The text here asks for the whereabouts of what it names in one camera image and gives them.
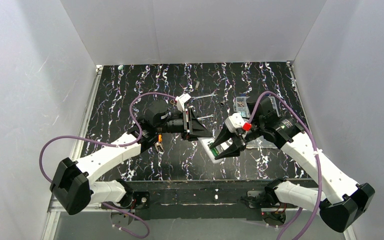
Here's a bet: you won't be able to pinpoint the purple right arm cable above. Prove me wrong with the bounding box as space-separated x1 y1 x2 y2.
246 91 324 240

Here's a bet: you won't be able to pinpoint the green battery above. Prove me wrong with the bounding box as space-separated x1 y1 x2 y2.
210 147 220 158

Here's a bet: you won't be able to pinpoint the orange handled pliers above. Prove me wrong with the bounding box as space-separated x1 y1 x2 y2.
154 134 165 154

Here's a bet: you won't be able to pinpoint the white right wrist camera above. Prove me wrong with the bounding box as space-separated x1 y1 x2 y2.
224 113 252 133

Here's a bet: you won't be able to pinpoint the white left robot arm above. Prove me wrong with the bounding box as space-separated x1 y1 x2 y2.
50 100 213 215

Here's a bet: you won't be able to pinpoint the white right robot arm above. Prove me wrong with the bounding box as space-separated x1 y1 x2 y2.
205 96 375 233

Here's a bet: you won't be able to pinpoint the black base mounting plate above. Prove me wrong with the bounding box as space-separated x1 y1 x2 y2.
127 179 271 221

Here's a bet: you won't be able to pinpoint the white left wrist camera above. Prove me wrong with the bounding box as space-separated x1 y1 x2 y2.
175 93 192 112

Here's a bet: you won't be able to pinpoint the white remote control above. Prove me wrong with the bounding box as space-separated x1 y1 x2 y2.
198 137 231 164

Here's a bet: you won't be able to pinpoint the silver wrench upper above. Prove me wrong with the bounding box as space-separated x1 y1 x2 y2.
191 92 217 101

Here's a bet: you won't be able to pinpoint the clear plastic screw organizer box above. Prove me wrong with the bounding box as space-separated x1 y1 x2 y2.
233 96 281 149

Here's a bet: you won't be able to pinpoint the aluminium frame rail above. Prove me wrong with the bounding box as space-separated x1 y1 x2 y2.
41 64 104 240

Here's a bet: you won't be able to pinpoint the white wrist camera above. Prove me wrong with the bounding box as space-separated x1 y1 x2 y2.
175 93 192 112
224 113 252 133

